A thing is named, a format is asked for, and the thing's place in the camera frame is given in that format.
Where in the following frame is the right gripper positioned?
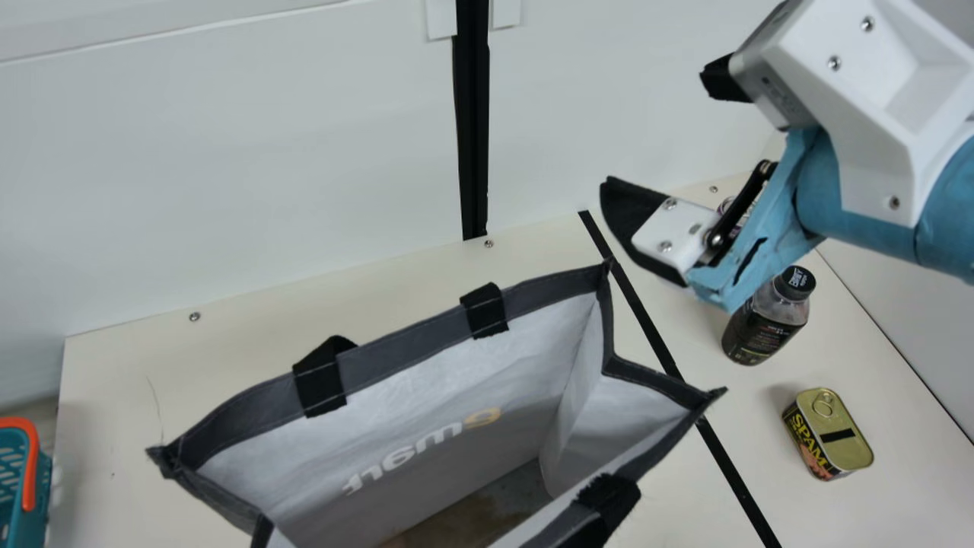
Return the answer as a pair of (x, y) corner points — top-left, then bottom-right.
(600, 53), (974, 315)

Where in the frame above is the dark grey bag with straps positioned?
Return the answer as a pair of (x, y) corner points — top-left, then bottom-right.
(146, 259), (727, 548)

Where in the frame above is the dark coffee bottle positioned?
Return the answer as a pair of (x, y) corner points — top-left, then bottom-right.
(721, 266), (816, 367)

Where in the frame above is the rectangular tin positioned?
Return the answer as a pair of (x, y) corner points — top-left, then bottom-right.
(782, 387), (874, 482)

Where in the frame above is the black strip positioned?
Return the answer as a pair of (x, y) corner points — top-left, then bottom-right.
(578, 210), (784, 548)

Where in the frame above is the teal shopping basket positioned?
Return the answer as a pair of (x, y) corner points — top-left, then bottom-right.
(0, 416), (54, 548)

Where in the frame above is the black post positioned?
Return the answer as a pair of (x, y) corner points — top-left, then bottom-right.
(452, 0), (492, 241)

